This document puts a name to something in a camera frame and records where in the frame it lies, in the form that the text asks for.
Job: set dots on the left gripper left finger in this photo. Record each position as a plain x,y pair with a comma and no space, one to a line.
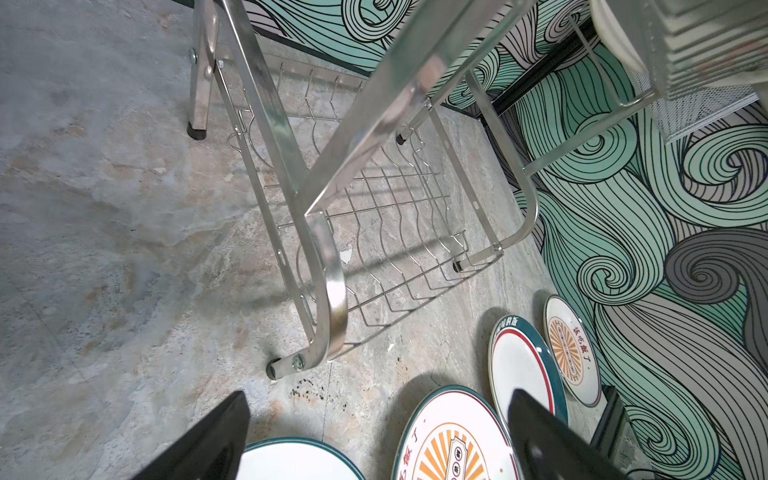
211,449

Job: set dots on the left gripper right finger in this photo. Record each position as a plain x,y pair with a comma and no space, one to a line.
547,449

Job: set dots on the orange sunburst plate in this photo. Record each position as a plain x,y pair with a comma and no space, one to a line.
455,434
572,351

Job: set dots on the blue striped plate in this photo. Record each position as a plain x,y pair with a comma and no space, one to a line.
699,44

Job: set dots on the steel two-tier dish rack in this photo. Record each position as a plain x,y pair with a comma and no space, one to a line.
398,149

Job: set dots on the white plate green clover outline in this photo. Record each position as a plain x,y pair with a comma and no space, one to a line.
295,458

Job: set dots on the green red rimmed plate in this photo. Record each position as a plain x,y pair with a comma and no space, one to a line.
519,358

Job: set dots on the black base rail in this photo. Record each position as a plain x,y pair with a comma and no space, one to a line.
615,439

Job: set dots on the clear mesh wall bin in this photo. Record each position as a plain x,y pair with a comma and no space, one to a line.
685,115

